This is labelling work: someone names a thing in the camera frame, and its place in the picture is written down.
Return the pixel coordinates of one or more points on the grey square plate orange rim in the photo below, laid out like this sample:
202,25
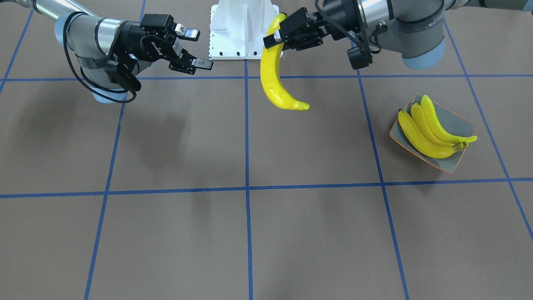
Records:
448,165

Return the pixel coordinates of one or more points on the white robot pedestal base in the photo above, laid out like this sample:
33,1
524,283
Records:
237,28

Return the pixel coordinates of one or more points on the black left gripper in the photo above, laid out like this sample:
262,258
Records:
338,16

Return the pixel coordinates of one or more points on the yellow banana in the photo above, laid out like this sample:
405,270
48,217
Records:
421,143
425,118
271,82
452,123

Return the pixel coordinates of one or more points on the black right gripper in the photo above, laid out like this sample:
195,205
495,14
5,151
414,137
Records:
134,36

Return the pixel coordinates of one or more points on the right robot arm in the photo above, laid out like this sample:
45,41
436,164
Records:
106,55

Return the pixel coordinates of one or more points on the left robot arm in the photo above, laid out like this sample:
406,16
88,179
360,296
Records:
413,28

